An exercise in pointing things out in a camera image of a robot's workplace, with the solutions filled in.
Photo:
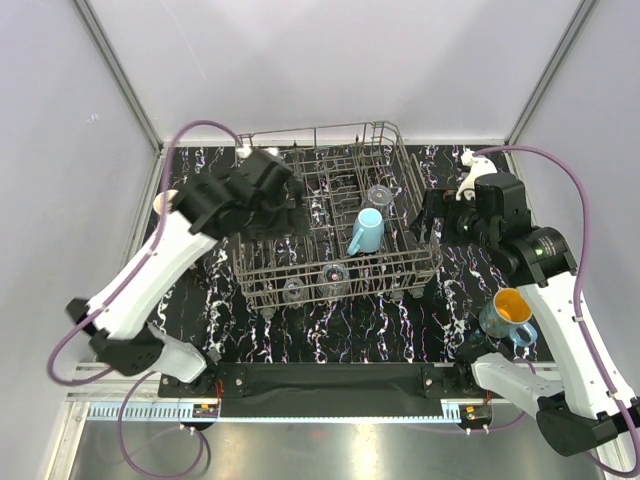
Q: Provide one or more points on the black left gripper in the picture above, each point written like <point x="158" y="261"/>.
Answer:
<point x="291" y="221"/>

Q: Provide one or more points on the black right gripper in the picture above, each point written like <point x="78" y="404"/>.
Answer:
<point x="438" y="203"/>

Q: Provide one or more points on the clear glass cup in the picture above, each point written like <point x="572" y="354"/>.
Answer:
<point x="333" y="281"/>
<point x="379" y="196"/>
<point x="295" y="291"/>

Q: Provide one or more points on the light blue ceramic mug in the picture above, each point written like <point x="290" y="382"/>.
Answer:
<point x="367" y="233"/>

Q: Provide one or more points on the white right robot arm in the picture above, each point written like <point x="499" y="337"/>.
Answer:
<point x="538" y="262"/>

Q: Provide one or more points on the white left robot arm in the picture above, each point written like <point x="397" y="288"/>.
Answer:
<point x="261" y="198"/>

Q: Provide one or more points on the yellow ceramic mug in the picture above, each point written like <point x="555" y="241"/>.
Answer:
<point x="163" y="200"/>

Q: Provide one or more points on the blue floral mug orange inside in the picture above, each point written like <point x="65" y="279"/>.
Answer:
<point x="507" y="315"/>

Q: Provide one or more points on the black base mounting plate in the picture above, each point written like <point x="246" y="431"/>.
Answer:
<point x="244" y="380"/>

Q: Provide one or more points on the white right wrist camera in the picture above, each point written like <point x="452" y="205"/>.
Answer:
<point x="478" y="165"/>

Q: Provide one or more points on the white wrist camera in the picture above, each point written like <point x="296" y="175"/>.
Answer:
<point x="243" y="152"/>
<point x="478" y="165"/>

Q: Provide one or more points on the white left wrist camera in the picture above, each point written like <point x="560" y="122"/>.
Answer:
<point x="243" y="152"/>

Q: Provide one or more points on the grey wire dish rack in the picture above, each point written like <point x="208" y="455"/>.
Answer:
<point x="338" y="164"/>

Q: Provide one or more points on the aluminium frame rail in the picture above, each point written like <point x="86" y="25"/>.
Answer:
<point x="300" y="412"/>

